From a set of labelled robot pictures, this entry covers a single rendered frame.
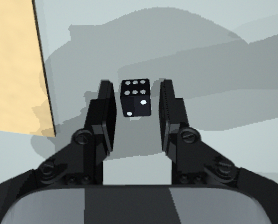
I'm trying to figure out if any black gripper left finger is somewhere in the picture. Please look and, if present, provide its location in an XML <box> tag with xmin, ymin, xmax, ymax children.
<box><xmin>0</xmin><ymin>81</ymin><xmax>117</xmax><ymax>224</ymax></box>

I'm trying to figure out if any black die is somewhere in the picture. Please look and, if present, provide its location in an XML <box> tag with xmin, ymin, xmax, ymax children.
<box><xmin>120</xmin><ymin>79</ymin><xmax>151</xmax><ymax>117</ymax></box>

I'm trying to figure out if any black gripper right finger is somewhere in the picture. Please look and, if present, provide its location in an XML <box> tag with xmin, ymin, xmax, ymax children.
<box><xmin>159</xmin><ymin>80</ymin><xmax>278</xmax><ymax>224</ymax></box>

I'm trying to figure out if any tan mottled mat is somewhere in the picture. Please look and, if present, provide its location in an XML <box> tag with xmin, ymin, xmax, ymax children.
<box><xmin>0</xmin><ymin>0</ymin><xmax>56</xmax><ymax>137</ymax></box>

